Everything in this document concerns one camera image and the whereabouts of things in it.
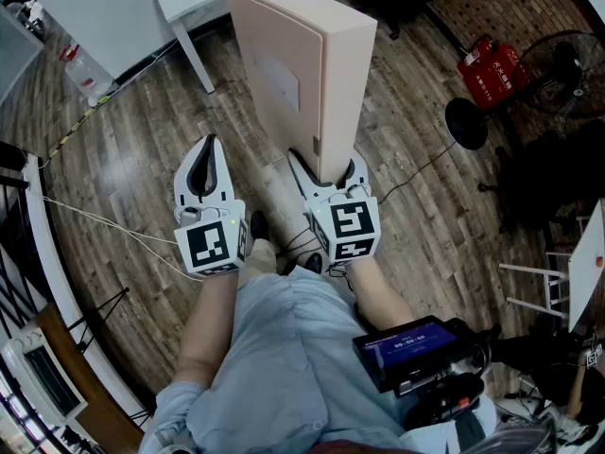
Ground white cable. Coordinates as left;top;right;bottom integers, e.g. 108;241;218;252
41;195;205;284

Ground black metal stand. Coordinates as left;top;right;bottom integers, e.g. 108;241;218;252
64;286;132;355

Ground clear water bottle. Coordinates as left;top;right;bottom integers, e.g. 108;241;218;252
60;44;115;107

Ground beige trousers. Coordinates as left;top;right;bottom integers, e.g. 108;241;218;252
234;237;281;290

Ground black screen device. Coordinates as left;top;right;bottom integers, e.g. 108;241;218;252
351;314;503;399

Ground pink box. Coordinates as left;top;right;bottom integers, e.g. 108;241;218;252
225;0;378;183

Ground person's right forearm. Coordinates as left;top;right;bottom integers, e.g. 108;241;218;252
346;254;418;336

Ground person's left forearm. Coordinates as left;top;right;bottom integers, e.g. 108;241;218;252
176;270;238;390

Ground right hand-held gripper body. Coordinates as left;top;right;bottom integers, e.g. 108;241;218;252
302;182;383;265

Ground red fire extinguisher box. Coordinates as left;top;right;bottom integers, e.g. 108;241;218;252
456;34;522;111

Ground yellow black striped strip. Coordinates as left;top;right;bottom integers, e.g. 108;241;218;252
46;93;113;161

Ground light blue shirt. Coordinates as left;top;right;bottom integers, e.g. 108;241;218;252
139;266;498;454

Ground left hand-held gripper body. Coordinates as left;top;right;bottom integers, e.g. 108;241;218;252
173;199;250;276

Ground black floor fan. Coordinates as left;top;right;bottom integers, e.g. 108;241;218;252
443;29;605;152

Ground white box appliance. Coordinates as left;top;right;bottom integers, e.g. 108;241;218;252
0;327;90;426

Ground black fan cable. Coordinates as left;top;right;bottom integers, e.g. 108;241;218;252
376;138;460;206

